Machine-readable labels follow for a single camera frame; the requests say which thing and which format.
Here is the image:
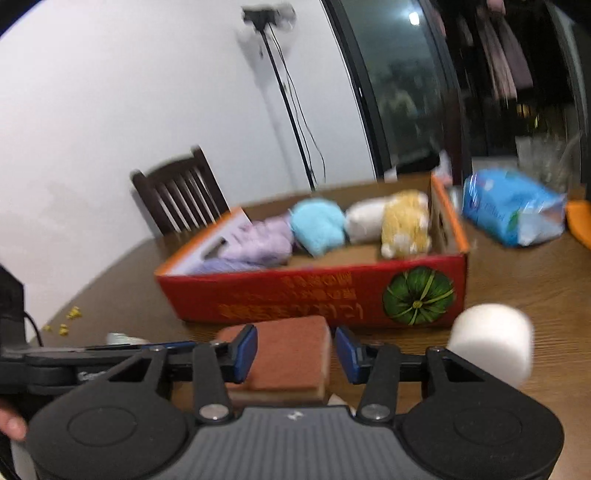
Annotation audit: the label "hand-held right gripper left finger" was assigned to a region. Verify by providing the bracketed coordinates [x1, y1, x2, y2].
[92, 324, 258, 424]

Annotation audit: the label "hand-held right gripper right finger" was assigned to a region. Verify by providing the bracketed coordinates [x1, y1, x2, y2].
[334, 326, 504, 424]

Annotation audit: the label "lavender fluffy towel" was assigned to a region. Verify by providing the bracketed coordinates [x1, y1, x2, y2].
[222, 217, 296, 267]

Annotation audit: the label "yellow plush toy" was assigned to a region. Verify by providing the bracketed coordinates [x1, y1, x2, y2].
[380, 190, 434, 258]

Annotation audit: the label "person's left hand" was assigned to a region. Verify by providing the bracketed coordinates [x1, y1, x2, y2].
[0, 398, 27, 441]

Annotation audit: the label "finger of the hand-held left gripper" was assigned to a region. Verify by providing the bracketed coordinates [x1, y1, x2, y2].
[69, 340, 199, 370]

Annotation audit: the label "studio light on stand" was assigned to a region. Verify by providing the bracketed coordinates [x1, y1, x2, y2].
[242, 4, 324, 192]

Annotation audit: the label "light blue plush toy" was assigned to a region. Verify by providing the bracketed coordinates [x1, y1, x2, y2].
[290, 198, 347, 257]

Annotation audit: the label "orange flat item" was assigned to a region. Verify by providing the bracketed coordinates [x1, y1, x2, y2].
[566, 199, 591, 252]

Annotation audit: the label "pink hanging coat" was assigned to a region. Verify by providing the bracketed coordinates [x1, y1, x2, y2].
[480, 14, 534, 100]

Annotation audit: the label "blue tissue pack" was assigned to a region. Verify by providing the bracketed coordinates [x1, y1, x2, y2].
[462, 168, 568, 247]

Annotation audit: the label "yellow crumbs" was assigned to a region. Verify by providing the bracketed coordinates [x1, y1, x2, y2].
[42, 305, 85, 335]

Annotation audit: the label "purple cloth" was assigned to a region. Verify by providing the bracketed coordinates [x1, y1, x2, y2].
[191, 257, 266, 277]

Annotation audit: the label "clear glass cup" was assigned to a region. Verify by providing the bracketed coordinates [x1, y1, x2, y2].
[515, 134, 583, 192]

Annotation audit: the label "dark wooden chair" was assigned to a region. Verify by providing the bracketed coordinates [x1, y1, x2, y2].
[130, 145, 232, 237]

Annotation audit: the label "brown sponge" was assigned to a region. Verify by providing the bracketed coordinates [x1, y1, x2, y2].
[217, 315, 333, 407]

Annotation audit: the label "white plush toy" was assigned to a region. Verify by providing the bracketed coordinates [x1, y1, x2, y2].
[345, 199, 389, 244]

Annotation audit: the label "sliding glass door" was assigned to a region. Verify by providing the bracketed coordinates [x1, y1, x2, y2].
[321, 0, 591, 185]

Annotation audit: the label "red cardboard box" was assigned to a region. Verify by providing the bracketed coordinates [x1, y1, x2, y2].
[154, 173, 471, 329]

